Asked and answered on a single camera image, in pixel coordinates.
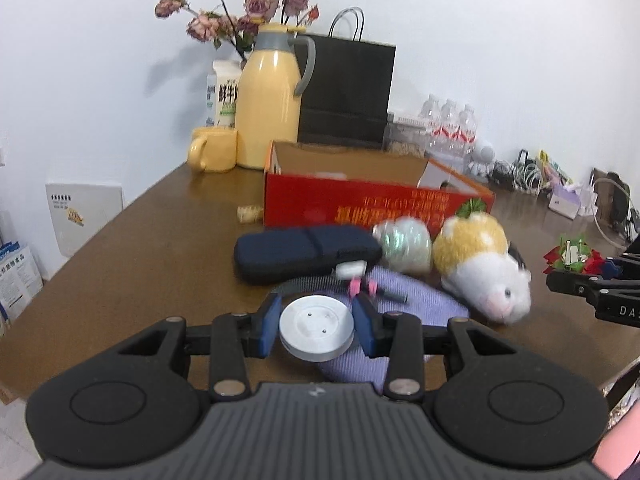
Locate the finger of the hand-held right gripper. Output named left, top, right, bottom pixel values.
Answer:
left=601, top=255, right=640, bottom=281
left=546, top=270, right=603, bottom=307

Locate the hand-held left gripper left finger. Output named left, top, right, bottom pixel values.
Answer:
left=117, top=292, right=284, bottom=404

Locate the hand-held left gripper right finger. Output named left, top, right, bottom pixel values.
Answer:
left=350, top=294, right=517, bottom=404

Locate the red green ribbon bow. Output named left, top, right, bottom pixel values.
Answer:
left=544, top=234, right=606, bottom=276

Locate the white round disc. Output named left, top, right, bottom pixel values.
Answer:
left=278, top=295, right=357, bottom=362

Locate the purple knitted cloth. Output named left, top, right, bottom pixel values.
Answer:
left=270, top=266, right=471, bottom=396

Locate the navy zip pouch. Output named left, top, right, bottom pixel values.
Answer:
left=234, top=226, right=383, bottom=286

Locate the yellow white hamster plush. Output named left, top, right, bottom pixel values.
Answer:
left=432, top=212, right=533, bottom=326

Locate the red cardboard box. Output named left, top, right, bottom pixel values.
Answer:
left=263, top=140, right=496, bottom=233

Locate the pink blue pen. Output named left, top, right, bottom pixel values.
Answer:
left=347, top=279, right=408, bottom=306

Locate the white purple tissue box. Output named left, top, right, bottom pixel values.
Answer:
left=548, top=182, right=592, bottom=220

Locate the pink cloth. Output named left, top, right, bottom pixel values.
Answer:
left=592, top=412, right=640, bottom=480

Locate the white robot figurine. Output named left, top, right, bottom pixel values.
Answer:
left=472, top=145, right=496, bottom=177

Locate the yellow mug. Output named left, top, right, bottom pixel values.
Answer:
left=187, top=127, right=238, bottom=173

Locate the clear lidded food container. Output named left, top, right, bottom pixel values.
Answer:
left=385, top=115, right=429, bottom=156

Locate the yellow thermos jug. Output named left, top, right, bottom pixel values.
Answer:
left=235, top=23, right=317, bottom=170

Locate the white milk carton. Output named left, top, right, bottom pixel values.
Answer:
left=206, top=59, right=243, bottom=129

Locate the black paper bag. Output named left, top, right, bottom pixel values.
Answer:
left=297, top=7, right=397, bottom=150

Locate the dried rose bouquet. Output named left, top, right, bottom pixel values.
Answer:
left=154, top=0, right=321, bottom=61

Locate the bundle of cables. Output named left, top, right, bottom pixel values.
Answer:
left=492, top=149, right=556, bottom=193

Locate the white wall panel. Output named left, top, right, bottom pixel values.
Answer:
left=45, top=182, right=124, bottom=259

